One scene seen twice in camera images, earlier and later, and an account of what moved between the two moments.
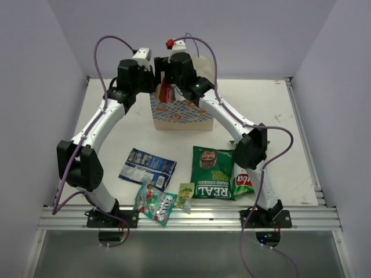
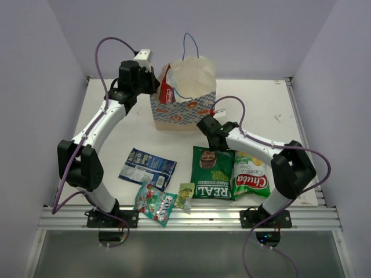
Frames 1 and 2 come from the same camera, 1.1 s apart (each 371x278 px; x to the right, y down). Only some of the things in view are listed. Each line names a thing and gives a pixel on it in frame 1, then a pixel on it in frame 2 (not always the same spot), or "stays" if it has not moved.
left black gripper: x=149 y=73 stays
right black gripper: x=160 y=65 to x=211 y=147
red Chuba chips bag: x=167 y=93 stays
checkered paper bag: x=183 y=114 stays
